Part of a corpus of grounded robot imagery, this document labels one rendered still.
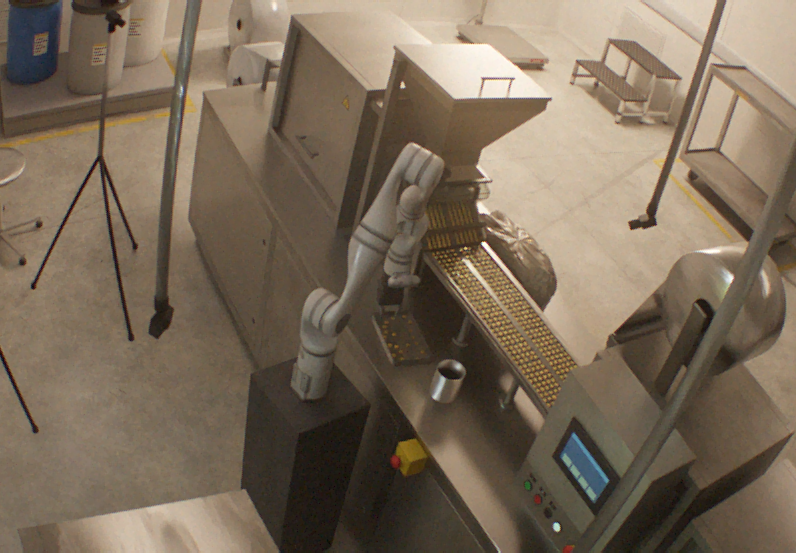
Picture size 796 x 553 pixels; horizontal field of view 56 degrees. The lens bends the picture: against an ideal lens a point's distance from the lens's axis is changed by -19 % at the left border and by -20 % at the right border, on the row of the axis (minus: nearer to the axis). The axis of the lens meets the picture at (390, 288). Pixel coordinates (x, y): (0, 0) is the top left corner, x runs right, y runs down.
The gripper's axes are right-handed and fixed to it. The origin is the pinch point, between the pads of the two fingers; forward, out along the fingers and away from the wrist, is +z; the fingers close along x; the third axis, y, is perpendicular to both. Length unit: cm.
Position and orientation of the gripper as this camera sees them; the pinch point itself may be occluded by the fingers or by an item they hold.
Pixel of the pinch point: (386, 322)
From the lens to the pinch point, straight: 270.0
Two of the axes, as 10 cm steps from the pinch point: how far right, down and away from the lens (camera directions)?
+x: -9.3, 0.6, -3.6
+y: -3.1, -6.6, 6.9
